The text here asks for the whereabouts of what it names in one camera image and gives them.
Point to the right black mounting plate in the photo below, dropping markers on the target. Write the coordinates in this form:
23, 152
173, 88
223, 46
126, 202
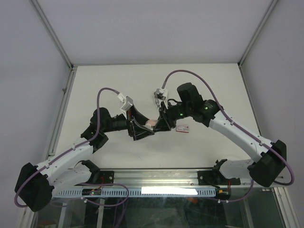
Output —
213, 178

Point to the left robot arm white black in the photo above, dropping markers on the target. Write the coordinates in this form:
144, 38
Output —
38, 184

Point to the left aluminium frame post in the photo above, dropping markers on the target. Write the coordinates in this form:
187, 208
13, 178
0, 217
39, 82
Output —
51, 32

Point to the right aluminium frame post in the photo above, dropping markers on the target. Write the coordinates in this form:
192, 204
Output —
258, 30

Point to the aluminium frame post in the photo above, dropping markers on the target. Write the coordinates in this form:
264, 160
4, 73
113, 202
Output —
51, 32
258, 30

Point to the pink white mini stapler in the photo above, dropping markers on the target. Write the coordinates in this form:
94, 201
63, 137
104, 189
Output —
150, 124

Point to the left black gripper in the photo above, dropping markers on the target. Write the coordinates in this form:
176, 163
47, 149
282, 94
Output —
136, 131

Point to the grey slotted cable duct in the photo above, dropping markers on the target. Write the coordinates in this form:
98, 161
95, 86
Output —
108, 192

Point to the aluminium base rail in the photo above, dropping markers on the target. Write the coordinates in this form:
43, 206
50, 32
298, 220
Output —
131, 178

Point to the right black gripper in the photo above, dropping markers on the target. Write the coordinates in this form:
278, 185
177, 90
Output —
162, 124

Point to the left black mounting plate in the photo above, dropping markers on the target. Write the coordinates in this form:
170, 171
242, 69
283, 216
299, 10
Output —
103, 177

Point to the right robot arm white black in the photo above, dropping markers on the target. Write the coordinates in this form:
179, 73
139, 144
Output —
267, 158

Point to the red white staple box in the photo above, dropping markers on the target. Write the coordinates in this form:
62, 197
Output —
182, 128

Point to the black mounting plate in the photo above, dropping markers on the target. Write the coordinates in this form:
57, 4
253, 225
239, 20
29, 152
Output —
103, 177
213, 178

